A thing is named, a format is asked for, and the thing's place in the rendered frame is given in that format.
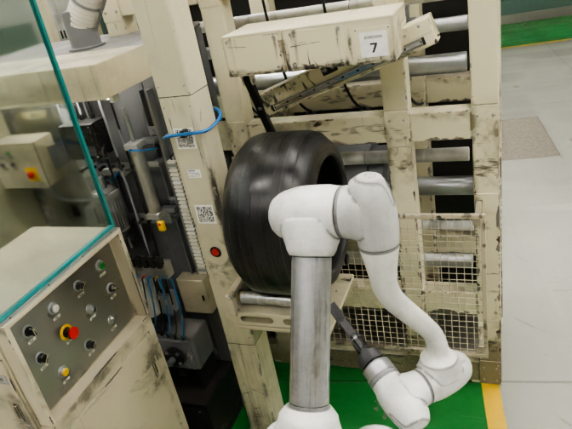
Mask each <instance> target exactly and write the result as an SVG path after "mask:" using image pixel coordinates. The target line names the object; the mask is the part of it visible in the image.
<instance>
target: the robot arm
mask: <svg viewBox="0 0 572 429"><path fill-rule="evenodd" d="M268 220H269V223H270V226H271V228H272V230H273V231H274V232H275V233H276V234H277V235H278V236H279V237H282V238H283V240H284V243H285V246H286V249H287V251H288V253H289V255H292V261H291V304H290V316H291V324H290V369H289V402H288V403H286V404H285V405H284V407H283V408H282V409H281V410H280V412H279V413H278V418H277V421H276V422H273V423H272V424H271V425H269V427H267V429H342V428H341V425H340V421H339V416H338V414H337V412H336V411H335V409H334V408H333V407H332V406H331V405H330V404H329V366H330V316H331V314H332V316H333V317H334V318H335V320H336V322H337V323H338V324H339V325H340V326H339V328H343V330H344V331H345V332H346V334H347V335H348V337H349V338H350V342H351V343H352V345H353V347H354V349H355V351H356V352H357V354H358V355H359V354H360V355H359V356H358V358H357V364H358V365H359V367H360V368H361V370H362V371H363V375H364V377H365V378H366V380H367V382H368V383H369V385H370V387H371V389H372V390H373V391H374V393H375V396H376V398H377V400H378V402H379V404H380V406H381V407H382V408H383V410H384V411H385V413H386V414H387V415H388V417H389V418H390V419H391V420H392V421H393V423H394V424H395V425H396V426H397V427H398V428H399V429H423V428H425V427H426V426H427V425H428V424H429V422H430V412H429V408H428V407H427V406H429V405H430V404H432V403H435V402H437V401H440V400H442V399H444V398H446V397H448V396H450V395H451V394H453V393H455V392H457V391H458V390H460V389H461V388H462V387H463V386H464V385H465V384H466V383H467V382H468V381H469V380H470V378H471V376H472V363H471V361H470V359H469V358H468V357H467V356H466V355H465V354H464V353H463V352H458V351H455V350H452V349H450V348H449V345H448V342H447V340H446V337H445V335H444V333H443V331H442V330H441V328H440V327H439V326H438V325H437V323H436V322H434V321H433V320H432V319H431V318H430V317H429V316H428V315H427V314H425V313H424V312H423V311H422V310H421V309H420V308H419V307H418V306H417V305H416V304H415V303H414V302H413V301H411V300H410V299H409V298H408V297H407V296H406V295H405V294H404V293H403V292H402V290H401V289H400V288H399V285H398V254H399V229H400V226H399V219H398V210H397V205H396V203H395V199H394V196H393V194H392V190H391V188H390V187H389V185H388V183H387V181H386V179H385V178H384V177H382V175H381V174H378V173H376V172H363V173H361V174H358V175H356V176H354V177H353V178H352V179H350V180H349V183H348V185H346V186H337V185H330V184H328V185H309V186H297V187H294V188H291V189H288V190H286V191H284V192H281V193H279V194H278V195H277V196H276V197H275V198H273V199H272V202H271V204H270V207H269V211H268ZM341 238H345V239H350V240H354V241H357V244H358V247H359V251H360V254H361V256H362V258H363V262H364V264H365V267H366V270H367V273H368V275H369V281H370V283H371V286H372V289H373V290H374V292H375V295H376V297H377V299H378V300H379V302H380V303H381V304H382V305H383V306H384V307H385V308H386V309H387V310H388V311H389V312H390V313H391V314H392V315H393V316H395V317H396V318H398V319H399V320H400V321H402V322H403V323H405V324H406V325H407V326H409V327H410V328H411V329H412V330H414V331H415V332H416V333H418V334H419V335H420V336H422V337H423V338H424V340H425V342H426V349H425V350H424V351H422V352H421V354H420V359H419V362H418V363H417V364H416V367H417V368H416V369H413V370H411V371H409V372H406V373H402V374H400V373H399V372H398V370H397V368H395V366H394V365H393V364H392V362H391V361H390V359H389V358H388V357H384V356H383V354H382V353H381V352H380V350H379V349H378V348H377V347H375V346H372V347H370V348H369V346H368V344H367V342H366V341H365V340H364V339H363V338H362V337H361V335H360V334H359V333H357V332H356V331H355V329H354V328H353V327H352V326H351V325H350V323H349V322H348V321H347V319H348V317H347V316H345V315H344V314H343V313H342V311H341V310H340V308H339V307H338V306H337V305H336V304H335V302H333V303H331V266H332V256H334V255H335V252H336V251H337V248H338V245H339V242H340V239H341Z"/></svg>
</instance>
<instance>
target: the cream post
mask: <svg viewBox="0 0 572 429"><path fill-rule="evenodd" d="M131 2H132V4H133V8H134V13H135V17H136V19H137V23H138V26H139V29H140V34H141V38H142V41H143V44H144V47H145V51H146V56H147V59H148V62H149V66H150V68H151V72H152V77H153V81H154V83H155V87H156V90H157V95H158V99H159V102H160V105H161V108H162V111H163V116H164V120H165V123H166V126H167V130H168V132H169V134H173V133H174V131H173V129H182V128H192V130H193V131H198V130H203V129H206V128H208V127H209V126H210V125H211V124H212V123H214V122H215V113H214V109H213V106H212V102H211V99H210V94H209V88H208V85H207V81H206V77H205V73H204V69H203V63H202V60H201V55H200V52H199V48H198V45H197V38H196V34H195V31H194V27H193V24H192V17H191V13H190V9H189V6H188V2H187V0H131ZM194 137H195V141H196V144H197V148H196V149H178V146H177V143H176V139H175V137H173V138H170V141H171V144H172V147H173V151H174V156H175V159H176V162H177V165H178V169H179V172H180V177H181V180H182V184H183V186H184V190H185V194H186V199H187V202H188V205H189V208H190V211H191V215H192V220H193V223H194V226H195V229H196V233H197V238H198V241H199V244H200V248H201V250H202V254H203V259H204V263H205V265H206V269H207V272H208V275H209V281H210V284H211V287H212V290H213V293H214V299H215V302H216V305H217V308H218V312H219V314H220V320H221V323H222V327H223V329H224V333H225V336H226V342H227V345H228V348H229V351H230V354H231V357H232V363H233V366H234V369H235V372H236V376H237V381H238V384H239V387H240V391H241V393H242V397H243V402H244V405H245V408H246V411H247V415H248V418H249V424H250V426H251V429H267V427H269V425H271V424H272V423H273V422H276V421H277V418H278V413H279V412H280V410H281V409H282V408H283V407H284V405H283V398H282V394H281V391H280V387H279V384H278V379H277V373H276V370H275V366H274V362H273V358H272V352H271V348H270V345H269V340H268V337H267V333H266V331H264V330H253V329H240V328H239V327H238V323H237V318H236V316H230V313H229V310H228V307H227V304H226V297H225V295H226V292H227V291H228V290H229V288H230V287H231V286H232V284H233V283H234V282H235V280H236V279H237V277H238V276H239V275H238V274H237V272H236V271H235V269H234V268H233V266H232V263H231V261H230V259H229V256H228V253H227V250H226V244H225V239H224V234H223V226H222V199H223V191H224V186H225V182H226V176H227V172H228V169H227V166H226V160H225V156H224V152H223V148H222V144H221V141H220V134H219V130H218V127H217V124H216V125H215V126H214V127H213V128H212V129H211V130H210V131H209V132H207V133H204V134H195V135H194ZM194 169H200V172H201V176H202V178H189V174H188V172H187V170H194ZM194 205H212V206H213V210H214V215H215V218H216V222H217V224H211V223H198V220H197V214H196V211H195V208H194ZM212 249H218V250H219V251H220V253H219V255H217V256H215V255H213V254H212Z"/></svg>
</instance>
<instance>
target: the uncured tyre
mask: <svg viewBox="0 0 572 429"><path fill-rule="evenodd" d="M328 184H330V185H337V186H346V185H347V178H346V171H345V166H344V163H343V160H342V157H341V155H340V152H339V150H338V148H337V147H336V145H335V144H334V143H333V142H332V141H331V140H330V139H328V138H327V137H326V136H325V135H324V134H322V133H321V132H317V131H314V130H310V129H308V130H294V131H279V132H265V133H261V134H258V135H255V136H253V137H251V138H249V139H248V140H247V141H246V142H245V143H244V145H243V146H242V147H241V149H240V150H239V151H238V152H237V154H236V156H235V157H234V158H233V160H232V163H231V165H230V168H229V169H228V172H227V176H226V182H225V186H224V191H223V199H222V226H223V234H224V239H225V244H226V250H227V253H228V256H229V259H230V261H231V263H232V266H233V268H234V269H235V271H236V272H237V274H238V275H239V276H240V278H241V279H242V280H243V281H244V282H245V283H246V284H247V285H248V286H249V287H250V288H251V289H253V290H255V291H258V292H261V293H263V294H271V295H291V261H292V255H289V253H288V251H287V249H286V246H285V243H284V240H283V238H282V237H279V236H278V235H277V234H276V233H275V232H274V231H273V230H272V228H271V226H270V223H269V220H268V211H269V207H270V204H271V202H272V199H273V198H275V197H276V196H277V195H278V194H279V193H281V192H284V191H286V190H288V189H291V188H294V187H297V186H309V185H328ZM347 242H348V239H345V238H341V239H340V242H339V245H338V248H337V251H336V252H335V255H334V256H332V266H331V284H333V283H334V282H335V280H336V279H337V277H338V276H339V275H340V271H341V269H342V267H343V263H344V260H345V257H346V248H347Z"/></svg>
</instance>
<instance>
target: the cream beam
mask: <svg viewBox="0 0 572 429"><path fill-rule="evenodd" d="M405 24H406V17H405V7H404V3H394V4H387V5H381V6H374V7H368V8H362V9H350V10H344V11H338V12H332V13H325V14H314V15H308V16H301V17H294V18H288V19H282V20H271V21H264V22H258V23H252V24H247V25H245V26H242V27H240V28H238V29H236V30H235V31H232V32H230V33H228V34H226V35H225V36H223V37H221V42H222V46H223V50H224V54H225V58H226V65H227V69H228V73H229V77H245V76H253V75H261V74H270V73H279V72H295V71H304V70H312V69H321V68H329V67H337V66H354V65H362V64H371V63H380V62H388V61H396V60H397V59H398V57H399V55H400V54H401V53H402V52H403V34H402V27H403V26H404V25H405ZM382 30H386V33H387V42H388V52H389V55H384V56H375V57H368V58H362V57H361V49H360V42H359V35H358V33H361V32H368V31H382Z"/></svg>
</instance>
